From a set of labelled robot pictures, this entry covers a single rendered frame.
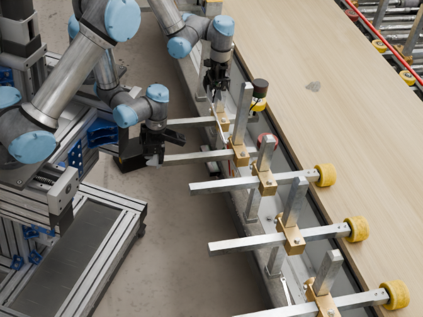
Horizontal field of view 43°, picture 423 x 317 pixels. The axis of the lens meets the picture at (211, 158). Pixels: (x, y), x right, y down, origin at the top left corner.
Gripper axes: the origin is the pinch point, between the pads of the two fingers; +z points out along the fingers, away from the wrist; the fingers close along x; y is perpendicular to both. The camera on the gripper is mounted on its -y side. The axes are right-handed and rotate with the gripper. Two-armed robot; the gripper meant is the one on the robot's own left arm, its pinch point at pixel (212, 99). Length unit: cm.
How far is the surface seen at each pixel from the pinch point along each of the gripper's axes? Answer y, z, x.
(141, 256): -3, 98, -25
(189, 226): -18, 98, 3
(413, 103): 2, 9, 93
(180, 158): 18.3, 12.5, -15.7
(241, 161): 22.3, 13.8, 7.0
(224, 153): 18.2, 12.6, 1.3
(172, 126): -6.2, 17.1, -13.7
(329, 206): 54, 9, 29
